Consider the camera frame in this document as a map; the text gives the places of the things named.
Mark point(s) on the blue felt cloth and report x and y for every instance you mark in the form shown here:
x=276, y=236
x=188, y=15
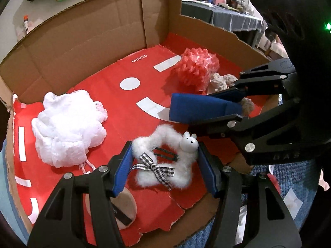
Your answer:
x=196, y=107

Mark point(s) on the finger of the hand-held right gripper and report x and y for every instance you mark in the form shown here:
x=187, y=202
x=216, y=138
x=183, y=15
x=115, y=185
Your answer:
x=263, y=78
x=248, y=139

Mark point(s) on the cream crochet scrunchie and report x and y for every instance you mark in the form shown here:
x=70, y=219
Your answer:
x=225, y=79

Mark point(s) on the white fluffy scrunchie plaid bow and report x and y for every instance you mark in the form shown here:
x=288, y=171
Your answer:
x=155, y=139

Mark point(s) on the white mesh bath pouf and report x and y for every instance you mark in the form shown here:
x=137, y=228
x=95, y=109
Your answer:
x=67, y=129

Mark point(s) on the table with grey cloth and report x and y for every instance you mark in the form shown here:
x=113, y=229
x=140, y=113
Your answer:
x=227, y=18

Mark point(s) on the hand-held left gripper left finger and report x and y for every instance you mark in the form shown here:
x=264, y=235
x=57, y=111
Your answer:
x=121, y=171

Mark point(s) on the red foam mesh net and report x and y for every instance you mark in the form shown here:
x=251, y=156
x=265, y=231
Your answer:
x=196, y=67

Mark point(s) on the cardboard box red lining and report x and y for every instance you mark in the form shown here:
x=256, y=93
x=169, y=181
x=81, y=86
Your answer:
x=90, y=44

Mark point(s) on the small white cloth pad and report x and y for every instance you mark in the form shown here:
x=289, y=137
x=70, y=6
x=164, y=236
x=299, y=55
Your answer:
x=292, y=199

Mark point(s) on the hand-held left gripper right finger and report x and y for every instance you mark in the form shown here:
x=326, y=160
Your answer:
x=206, y=171

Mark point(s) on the blue fleece blanket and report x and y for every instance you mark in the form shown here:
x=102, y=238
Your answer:
x=297, y=175

